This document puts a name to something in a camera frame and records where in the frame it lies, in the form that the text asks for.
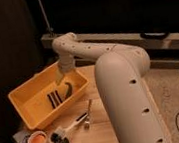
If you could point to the green pepper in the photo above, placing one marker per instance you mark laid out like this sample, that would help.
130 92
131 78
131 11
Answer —
69 90

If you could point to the white dish brush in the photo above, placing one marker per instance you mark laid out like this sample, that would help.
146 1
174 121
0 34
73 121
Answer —
60 133

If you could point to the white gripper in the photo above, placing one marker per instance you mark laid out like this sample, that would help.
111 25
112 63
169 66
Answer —
64 66

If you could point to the metal fork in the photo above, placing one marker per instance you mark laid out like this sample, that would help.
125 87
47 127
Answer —
87 120

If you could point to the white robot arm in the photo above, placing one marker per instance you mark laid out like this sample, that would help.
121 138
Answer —
119 75

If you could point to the dark striped bar block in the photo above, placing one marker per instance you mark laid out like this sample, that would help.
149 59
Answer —
54 98

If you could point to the black handle on shelf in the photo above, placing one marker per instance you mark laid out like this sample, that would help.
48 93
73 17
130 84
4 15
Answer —
153 36

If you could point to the yellow plastic bin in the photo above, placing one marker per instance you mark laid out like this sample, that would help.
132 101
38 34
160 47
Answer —
31 102

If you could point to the white bowl orange inside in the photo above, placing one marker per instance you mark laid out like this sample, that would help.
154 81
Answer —
38 137

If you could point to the grey blue cloth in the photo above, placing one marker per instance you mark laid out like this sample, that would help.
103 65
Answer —
22 136

